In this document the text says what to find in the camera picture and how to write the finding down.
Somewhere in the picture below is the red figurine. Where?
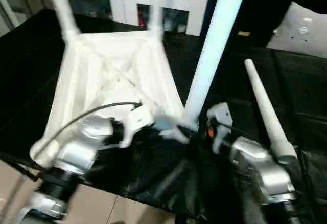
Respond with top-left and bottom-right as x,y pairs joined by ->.
137,6 -> 146,28

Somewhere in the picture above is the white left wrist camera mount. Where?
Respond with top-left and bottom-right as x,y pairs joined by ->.
119,103 -> 156,148

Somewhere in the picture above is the white plastic table leg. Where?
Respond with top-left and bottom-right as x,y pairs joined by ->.
48,0 -> 80,40
244,59 -> 299,164
150,0 -> 166,35
179,0 -> 251,130

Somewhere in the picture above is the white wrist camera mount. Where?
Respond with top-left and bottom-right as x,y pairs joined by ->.
119,103 -> 156,148
206,102 -> 233,156

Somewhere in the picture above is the white plastic table top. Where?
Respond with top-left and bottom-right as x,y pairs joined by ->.
29,31 -> 192,170

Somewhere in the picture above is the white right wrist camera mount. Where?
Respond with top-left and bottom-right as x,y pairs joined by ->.
206,102 -> 233,156

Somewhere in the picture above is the grey padded backrest cushion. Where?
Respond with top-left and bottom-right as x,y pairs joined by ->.
265,1 -> 327,59

